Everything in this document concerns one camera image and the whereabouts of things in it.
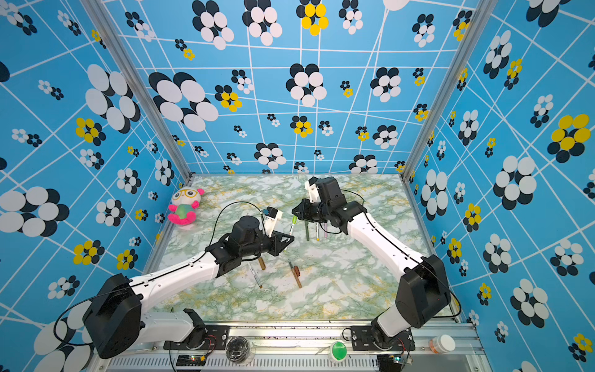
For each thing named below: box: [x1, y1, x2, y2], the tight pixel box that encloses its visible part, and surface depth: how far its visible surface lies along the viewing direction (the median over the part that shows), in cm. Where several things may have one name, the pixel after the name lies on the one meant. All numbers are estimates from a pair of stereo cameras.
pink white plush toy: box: [167, 186, 206, 231], surface depth 104 cm
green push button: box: [328, 341, 348, 362], surface depth 65 cm
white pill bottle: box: [428, 334, 457, 355], surface depth 68 cm
